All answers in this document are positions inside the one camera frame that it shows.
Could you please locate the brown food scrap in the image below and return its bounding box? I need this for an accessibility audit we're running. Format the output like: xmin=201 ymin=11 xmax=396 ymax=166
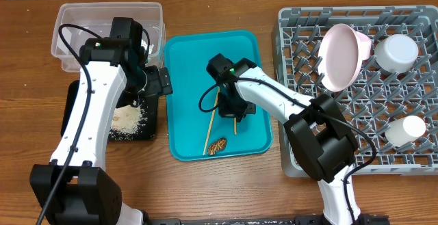
xmin=207 ymin=137 xmax=227 ymax=156

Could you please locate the grey-white bowl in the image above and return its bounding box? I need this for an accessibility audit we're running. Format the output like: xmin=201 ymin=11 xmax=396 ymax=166
xmin=374 ymin=34 xmax=419 ymax=73

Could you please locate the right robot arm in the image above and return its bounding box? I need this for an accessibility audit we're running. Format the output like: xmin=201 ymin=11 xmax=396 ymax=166
xmin=206 ymin=54 xmax=361 ymax=224

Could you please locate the rice pile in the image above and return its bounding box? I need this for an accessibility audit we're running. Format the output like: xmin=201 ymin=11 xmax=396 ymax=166
xmin=109 ymin=105 xmax=145 ymax=140

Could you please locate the wooden chopstick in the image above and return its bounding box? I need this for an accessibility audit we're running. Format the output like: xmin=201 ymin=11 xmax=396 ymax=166
xmin=233 ymin=118 xmax=237 ymax=135
xmin=203 ymin=88 xmax=220 ymax=155

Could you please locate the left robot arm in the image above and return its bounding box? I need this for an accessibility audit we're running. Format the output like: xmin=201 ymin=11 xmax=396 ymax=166
xmin=29 ymin=17 xmax=172 ymax=224

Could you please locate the white cup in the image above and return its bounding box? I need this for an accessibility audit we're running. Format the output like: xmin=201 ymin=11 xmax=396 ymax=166
xmin=385 ymin=116 xmax=426 ymax=147

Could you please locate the grey dishwasher rack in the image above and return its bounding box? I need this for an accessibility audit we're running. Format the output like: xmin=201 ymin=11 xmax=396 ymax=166
xmin=272 ymin=5 xmax=437 ymax=175

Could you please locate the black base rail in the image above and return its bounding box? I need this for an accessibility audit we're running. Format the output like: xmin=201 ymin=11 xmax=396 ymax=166
xmin=145 ymin=214 xmax=390 ymax=225

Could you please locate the clear plastic bin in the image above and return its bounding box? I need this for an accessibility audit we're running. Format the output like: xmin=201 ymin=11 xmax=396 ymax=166
xmin=51 ymin=2 xmax=166 ymax=72

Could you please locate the teal plastic tray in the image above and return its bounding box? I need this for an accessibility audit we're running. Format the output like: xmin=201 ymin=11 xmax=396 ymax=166
xmin=164 ymin=30 xmax=272 ymax=161

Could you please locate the black tray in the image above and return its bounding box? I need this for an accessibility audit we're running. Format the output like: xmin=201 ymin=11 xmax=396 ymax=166
xmin=60 ymin=79 xmax=160 ymax=142

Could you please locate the pink bowl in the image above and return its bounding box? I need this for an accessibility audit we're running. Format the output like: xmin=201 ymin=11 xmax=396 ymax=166
xmin=317 ymin=24 xmax=372 ymax=92

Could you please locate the white napkin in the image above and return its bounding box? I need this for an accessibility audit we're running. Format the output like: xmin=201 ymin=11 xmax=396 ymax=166
xmin=141 ymin=38 xmax=153 ymax=62

